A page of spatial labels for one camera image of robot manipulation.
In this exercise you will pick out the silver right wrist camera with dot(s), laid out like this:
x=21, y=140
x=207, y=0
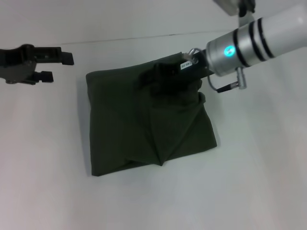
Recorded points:
x=227, y=6

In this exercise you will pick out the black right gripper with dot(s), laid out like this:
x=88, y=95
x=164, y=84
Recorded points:
x=180, y=74

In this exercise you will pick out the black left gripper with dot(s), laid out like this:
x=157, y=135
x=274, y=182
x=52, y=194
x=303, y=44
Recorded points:
x=16, y=64

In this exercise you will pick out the dark green FREE t-shirt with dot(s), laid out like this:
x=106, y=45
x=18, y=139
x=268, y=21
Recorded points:
x=144, y=124

